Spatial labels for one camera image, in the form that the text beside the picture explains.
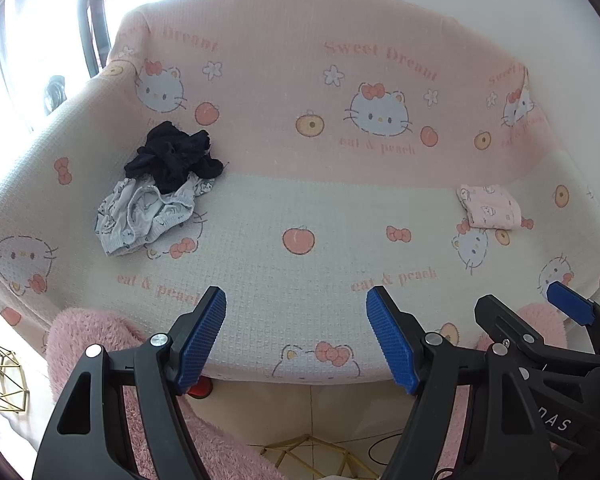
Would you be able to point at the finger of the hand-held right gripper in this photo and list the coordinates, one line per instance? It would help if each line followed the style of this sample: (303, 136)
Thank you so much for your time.
(570, 302)
(500, 317)

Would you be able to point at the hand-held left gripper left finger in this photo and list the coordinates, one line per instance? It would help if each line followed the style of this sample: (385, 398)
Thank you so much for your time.
(202, 340)

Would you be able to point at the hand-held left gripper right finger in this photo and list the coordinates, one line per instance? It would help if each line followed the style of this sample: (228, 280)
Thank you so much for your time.
(390, 340)

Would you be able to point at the light blue printed underwear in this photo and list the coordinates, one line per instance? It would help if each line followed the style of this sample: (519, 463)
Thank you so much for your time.
(145, 215)

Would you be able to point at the navy garment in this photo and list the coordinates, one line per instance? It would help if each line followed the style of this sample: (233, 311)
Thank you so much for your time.
(170, 155)

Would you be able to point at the person's pink fluffy right leg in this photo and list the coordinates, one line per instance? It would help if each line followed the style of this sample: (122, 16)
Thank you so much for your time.
(542, 322)

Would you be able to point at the red round object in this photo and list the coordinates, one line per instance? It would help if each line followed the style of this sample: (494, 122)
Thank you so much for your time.
(200, 390)

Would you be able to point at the pink folded garment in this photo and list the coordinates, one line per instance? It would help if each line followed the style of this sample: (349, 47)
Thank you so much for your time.
(490, 207)

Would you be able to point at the pink cat printed blanket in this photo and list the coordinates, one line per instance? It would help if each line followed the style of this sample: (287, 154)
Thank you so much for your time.
(305, 200)

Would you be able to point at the round dark object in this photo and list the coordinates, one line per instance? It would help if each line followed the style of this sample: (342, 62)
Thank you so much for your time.
(55, 92)

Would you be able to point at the window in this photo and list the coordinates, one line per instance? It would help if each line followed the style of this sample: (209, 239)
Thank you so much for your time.
(10, 35)

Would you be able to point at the dark vertical frame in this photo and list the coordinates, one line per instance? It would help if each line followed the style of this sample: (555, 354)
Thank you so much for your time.
(92, 20)

